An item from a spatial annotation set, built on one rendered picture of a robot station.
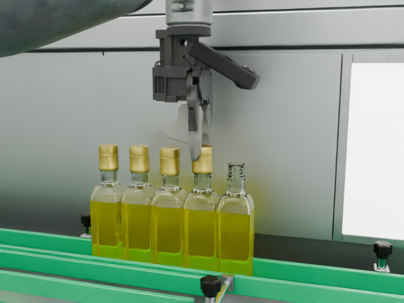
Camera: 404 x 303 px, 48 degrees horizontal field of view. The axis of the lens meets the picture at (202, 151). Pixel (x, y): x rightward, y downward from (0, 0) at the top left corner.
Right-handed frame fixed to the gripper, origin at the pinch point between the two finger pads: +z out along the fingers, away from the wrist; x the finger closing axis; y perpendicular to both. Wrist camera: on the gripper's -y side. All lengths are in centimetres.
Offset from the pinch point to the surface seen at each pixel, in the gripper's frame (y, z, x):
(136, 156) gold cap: 11.2, 1.2, 1.3
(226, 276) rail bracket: -5.5, 19.2, 5.1
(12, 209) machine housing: 51, 19, -15
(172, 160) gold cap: 4.8, 1.6, 1.4
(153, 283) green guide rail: 6.6, 21.5, 6.2
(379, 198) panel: -29.1, 9.3, -12.3
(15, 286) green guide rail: 27.9, 21.4, 13.5
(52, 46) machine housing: 36.2, -18.3, -12.9
